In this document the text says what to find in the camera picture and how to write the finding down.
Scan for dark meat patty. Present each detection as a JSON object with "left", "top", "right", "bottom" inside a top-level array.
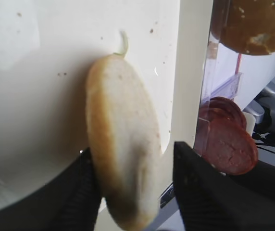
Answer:
[
  {"left": 201, "top": 119, "right": 259, "bottom": 176},
  {"left": 198, "top": 97, "right": 247, "bottom": 130}
]

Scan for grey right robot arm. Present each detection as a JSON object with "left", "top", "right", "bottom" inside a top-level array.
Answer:
[{"left": 243, "top": 81, "right": 275, "bottom": 134}]

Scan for sesame bun top right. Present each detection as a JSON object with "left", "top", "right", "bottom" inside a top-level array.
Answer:
[{"left": 220, "top": 0, "right": 275, "bottom": 55}]

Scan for clear cross rail bun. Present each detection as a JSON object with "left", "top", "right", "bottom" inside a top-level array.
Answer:
[{"left": 211, "top": 72, "right": 243, "bottom": 100}]

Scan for red plastic rail right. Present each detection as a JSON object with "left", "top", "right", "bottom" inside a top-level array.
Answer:
[{"left": 235, "top": 53, "right": 242, "bottom": 74}]

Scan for small lettuce scrap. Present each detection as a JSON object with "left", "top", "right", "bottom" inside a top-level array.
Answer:
[{"left": 114, "top": 30, "right": 129, "bottom": 58}]

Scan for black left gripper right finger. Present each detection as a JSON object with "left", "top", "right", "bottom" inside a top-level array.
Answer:
[{"left": 173, "top": 141, "right": 275, "bottom": 231}]

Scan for dark meat patty inner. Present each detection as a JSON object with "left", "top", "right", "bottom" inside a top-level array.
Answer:
[{"left": 198, "top": 97, "right": 247, "bottom": 130}]

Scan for clear long rail right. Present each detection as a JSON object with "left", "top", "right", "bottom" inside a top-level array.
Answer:
[{"left": 194, "top": 33, "right": 219, "bottom": 156}]

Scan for metal baking tray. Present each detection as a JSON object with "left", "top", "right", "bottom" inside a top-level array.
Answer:
[{"left": 0, "top": 0, "right": 213, "bottom": 209}]

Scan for dark meat patty outer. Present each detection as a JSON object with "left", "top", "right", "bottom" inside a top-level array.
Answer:
[{"left": 201, "top": 119, "right": 259, "bottom": 176}]

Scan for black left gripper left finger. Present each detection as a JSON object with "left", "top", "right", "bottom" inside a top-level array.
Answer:
[{"left": 0, "top": 149, "right": 101, "bottom": 231}]

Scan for white pusher block patty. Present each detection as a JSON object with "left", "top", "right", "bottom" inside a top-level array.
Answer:
[{"left": 243, "top": 112, "right": 256, "bottom": 136}]

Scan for pale bun bottom slice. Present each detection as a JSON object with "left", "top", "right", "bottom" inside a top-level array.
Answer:
[{"left": 86, "top": 54, "right": 162, "bottom": 231}]

